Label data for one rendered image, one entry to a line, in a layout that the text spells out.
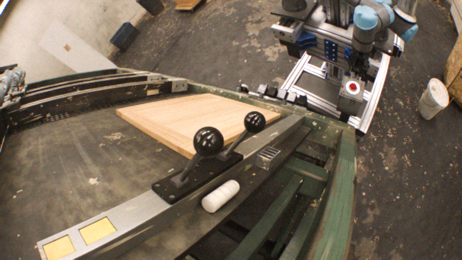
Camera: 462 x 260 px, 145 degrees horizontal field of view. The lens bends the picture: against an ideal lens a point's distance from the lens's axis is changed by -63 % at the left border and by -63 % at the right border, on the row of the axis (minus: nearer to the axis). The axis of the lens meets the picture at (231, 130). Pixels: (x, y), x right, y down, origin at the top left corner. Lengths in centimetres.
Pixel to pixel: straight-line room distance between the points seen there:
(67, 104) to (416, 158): 250
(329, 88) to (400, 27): 110
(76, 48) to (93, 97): 339
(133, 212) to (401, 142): 200
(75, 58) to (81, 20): 161
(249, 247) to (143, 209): 19
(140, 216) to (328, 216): 27
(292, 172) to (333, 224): 33
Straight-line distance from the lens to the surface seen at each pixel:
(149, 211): 28
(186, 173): 29
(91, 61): 437
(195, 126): 63
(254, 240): 38
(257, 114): 32
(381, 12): 68
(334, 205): 35
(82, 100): 93
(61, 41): 425
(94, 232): 27
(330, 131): 89
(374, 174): 184
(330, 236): 29
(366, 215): 181
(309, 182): 61
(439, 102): 205
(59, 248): 28
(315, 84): 180
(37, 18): 573
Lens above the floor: 173
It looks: 59 degrees down
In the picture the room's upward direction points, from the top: 48 degrees counter-clockwise
